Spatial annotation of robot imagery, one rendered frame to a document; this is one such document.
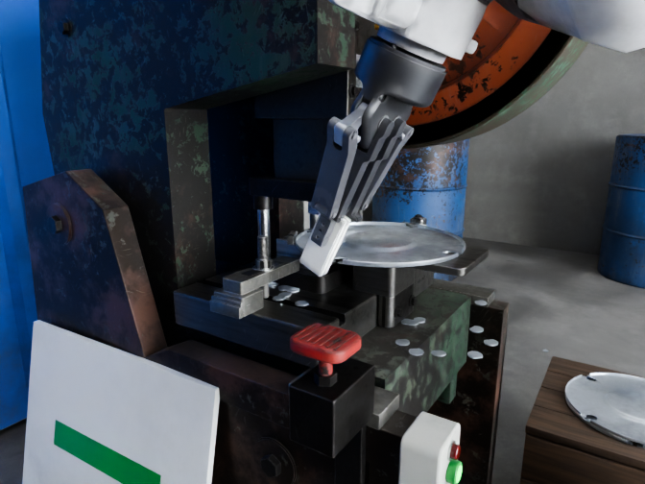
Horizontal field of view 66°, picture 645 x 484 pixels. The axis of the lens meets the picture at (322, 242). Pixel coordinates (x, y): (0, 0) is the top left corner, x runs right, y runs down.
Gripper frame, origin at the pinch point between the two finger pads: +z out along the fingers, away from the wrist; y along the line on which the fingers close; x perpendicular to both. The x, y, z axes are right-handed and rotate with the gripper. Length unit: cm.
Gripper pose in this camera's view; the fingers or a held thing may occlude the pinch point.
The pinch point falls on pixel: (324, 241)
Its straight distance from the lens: 51.9
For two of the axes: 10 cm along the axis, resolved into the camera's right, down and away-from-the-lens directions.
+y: 5.6, -1.9, 8.1
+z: -3.6, 8.2, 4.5
